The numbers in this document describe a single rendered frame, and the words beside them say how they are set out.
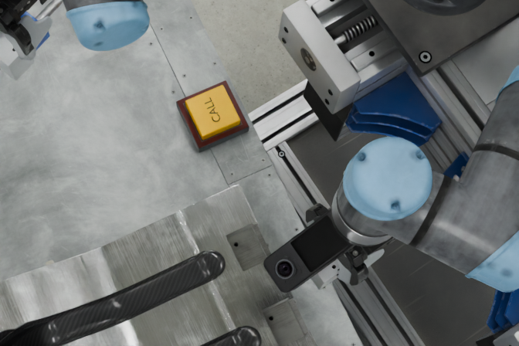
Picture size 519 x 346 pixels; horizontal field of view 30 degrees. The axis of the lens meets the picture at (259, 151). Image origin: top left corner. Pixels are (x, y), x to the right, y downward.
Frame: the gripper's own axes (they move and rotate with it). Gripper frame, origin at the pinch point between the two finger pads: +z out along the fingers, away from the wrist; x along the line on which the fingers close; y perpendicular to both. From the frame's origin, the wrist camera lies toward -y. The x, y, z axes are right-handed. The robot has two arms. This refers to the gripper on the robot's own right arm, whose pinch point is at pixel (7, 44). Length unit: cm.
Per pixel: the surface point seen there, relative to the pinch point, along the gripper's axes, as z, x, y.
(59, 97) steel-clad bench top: 15.0, -4.8, 1.4
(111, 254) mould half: 6.8, -27.4, -11.9
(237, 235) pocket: 8.8, -38.3, 0.7
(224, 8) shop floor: 95, 8, 58
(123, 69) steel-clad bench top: 15.1, -9.1, 10.7
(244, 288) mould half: 6.1, -43.7, -4.6
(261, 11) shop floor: 95, 1, 63
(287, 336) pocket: 9, -52, -6
